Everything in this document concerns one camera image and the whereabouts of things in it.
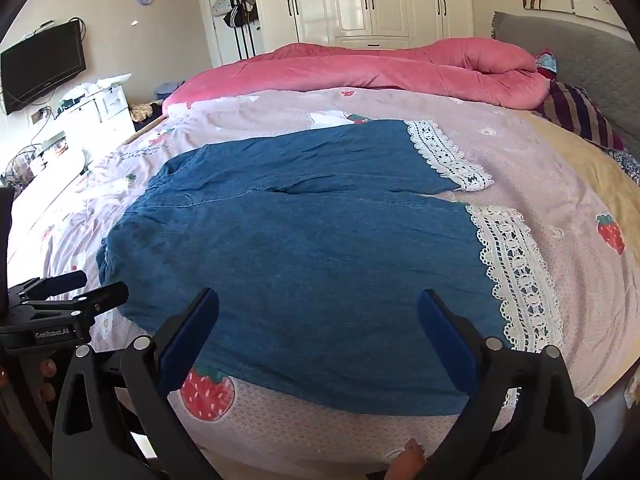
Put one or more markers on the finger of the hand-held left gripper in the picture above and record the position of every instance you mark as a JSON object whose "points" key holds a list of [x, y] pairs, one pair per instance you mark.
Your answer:
{"points": [[60, 282], [102, 297]]}

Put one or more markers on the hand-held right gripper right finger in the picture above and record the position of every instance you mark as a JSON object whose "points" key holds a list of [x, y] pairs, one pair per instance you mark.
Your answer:
{"points": [[445, 345]]}

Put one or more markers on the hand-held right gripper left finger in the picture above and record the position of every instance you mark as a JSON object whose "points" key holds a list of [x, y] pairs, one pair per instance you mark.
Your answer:
{"points": [[185, 345]]}

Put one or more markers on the blue denim pants lace trim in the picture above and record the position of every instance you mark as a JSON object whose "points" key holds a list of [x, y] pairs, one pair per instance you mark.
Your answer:
{"points": [[310, 270]]}

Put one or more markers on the person's left hand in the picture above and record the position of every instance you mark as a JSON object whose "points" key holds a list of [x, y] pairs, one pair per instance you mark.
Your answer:
{"points": [[47, 367]]}

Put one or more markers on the person's right hand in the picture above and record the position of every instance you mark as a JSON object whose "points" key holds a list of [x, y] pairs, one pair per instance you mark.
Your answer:
{"points": [[407, 460]]}

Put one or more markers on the white round table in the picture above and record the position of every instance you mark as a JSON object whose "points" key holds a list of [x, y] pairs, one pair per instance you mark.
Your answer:
{"points": [[55, 175]]}

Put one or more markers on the pink strawberry printed bed sheet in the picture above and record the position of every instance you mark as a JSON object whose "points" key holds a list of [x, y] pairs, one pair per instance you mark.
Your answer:
{"points": [[550, 210]]}

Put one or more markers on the white dresser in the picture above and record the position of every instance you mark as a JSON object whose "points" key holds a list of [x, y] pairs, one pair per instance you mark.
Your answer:
{"points": [[100, 110]]}

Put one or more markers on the blue basin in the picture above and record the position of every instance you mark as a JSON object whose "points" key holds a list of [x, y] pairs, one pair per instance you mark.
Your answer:
{"points": [[167, 91]]}

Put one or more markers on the beige blanket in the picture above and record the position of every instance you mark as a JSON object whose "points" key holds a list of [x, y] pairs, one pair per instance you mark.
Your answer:
{"points": [[610, 180]]}

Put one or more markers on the striped pillow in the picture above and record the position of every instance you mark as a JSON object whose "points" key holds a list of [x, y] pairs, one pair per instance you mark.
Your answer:
{"points": [[580, 110]]}

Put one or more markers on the white door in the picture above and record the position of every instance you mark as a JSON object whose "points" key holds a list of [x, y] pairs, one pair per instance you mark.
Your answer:
{"points": [[212, 40]]}

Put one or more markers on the pink quilt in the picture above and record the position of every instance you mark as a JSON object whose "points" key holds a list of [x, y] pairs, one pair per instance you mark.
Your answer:
{"points": [[375, 67]]}

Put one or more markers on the teal and red cloth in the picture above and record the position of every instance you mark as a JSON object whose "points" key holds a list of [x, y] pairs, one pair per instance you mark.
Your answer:
{"points": [[547, 62]]}

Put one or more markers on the hanging bags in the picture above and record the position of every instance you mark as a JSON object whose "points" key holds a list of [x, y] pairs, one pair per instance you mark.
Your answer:
{"points": [[237, 10]]}

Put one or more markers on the grey padded headboard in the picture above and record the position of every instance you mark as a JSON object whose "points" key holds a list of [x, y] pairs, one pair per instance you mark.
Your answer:
{"points": [[590, 55]]}

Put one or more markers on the black wall television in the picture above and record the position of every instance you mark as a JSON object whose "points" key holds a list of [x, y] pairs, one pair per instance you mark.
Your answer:
{"points": [[42, 67]]}

